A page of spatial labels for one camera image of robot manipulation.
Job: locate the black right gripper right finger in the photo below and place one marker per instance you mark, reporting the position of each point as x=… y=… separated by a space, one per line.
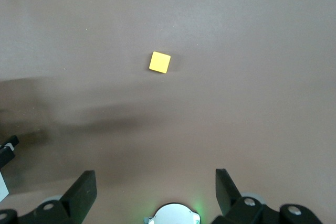
x=227 y=195

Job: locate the white-fronted wooden drawer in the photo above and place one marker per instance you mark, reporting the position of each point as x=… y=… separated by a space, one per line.
x=3 y=187

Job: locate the brown table cover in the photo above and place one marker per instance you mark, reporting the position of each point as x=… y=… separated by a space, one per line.
x=236 y=51

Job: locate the yellow wooden block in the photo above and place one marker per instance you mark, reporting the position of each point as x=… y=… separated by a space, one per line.
x=159 y=62

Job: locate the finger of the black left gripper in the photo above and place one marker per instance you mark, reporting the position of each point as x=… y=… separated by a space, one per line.
x=13 y=140
x=5 y=157

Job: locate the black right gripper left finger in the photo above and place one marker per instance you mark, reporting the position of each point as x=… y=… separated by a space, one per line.
x=78 y=195

